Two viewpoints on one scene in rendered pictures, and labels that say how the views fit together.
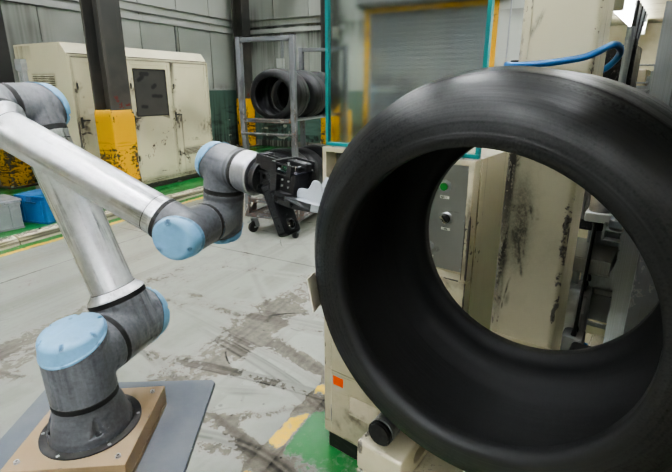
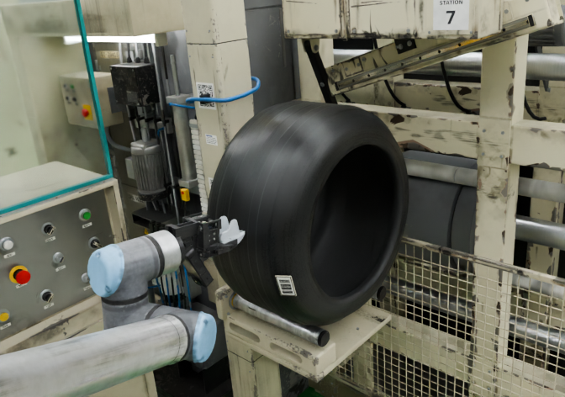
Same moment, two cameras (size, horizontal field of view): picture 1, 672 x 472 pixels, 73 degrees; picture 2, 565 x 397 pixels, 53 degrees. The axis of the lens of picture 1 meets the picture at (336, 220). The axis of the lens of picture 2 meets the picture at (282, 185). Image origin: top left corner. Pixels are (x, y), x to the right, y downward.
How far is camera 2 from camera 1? 1.36 m
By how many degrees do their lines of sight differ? 78
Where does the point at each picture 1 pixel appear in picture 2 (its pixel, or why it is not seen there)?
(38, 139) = (55, 358)
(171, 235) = (208, 333)
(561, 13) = (235, 65)
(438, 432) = (357, 295)
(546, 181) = not seen: hidden behind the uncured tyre
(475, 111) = (352, 131)
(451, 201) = (94, 225)
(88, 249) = not seen: outside the picture
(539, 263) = not seen: hidden behind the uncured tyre
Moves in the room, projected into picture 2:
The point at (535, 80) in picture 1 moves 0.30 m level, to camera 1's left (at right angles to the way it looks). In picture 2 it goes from (354, 112) to (358, 145)
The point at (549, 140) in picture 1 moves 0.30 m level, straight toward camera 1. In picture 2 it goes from (372, 134) to (494, 142)
